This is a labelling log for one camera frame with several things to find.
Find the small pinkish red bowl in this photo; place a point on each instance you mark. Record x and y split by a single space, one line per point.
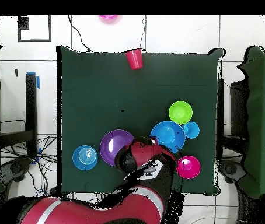
188 167

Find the large blue bowl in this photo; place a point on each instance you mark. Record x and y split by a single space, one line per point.
167 134

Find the blue cup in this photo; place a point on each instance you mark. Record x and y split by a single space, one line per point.
193 130

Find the small green bowl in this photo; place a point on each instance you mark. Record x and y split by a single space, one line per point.
180 112

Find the large pink bowl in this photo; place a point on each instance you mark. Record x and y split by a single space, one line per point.
108 16

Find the black metal stand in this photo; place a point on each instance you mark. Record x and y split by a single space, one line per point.
237 98
31 105

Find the small blue bowl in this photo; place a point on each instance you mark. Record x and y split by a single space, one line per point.
85 157

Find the red cup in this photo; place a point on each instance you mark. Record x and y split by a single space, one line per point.
134 59

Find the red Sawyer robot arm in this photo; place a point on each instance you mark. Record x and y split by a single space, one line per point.
146 151

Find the black equipment base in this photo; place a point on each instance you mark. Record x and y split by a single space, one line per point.
15 168
230 169

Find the purple bowl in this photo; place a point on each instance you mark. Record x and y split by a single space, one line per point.
111 147

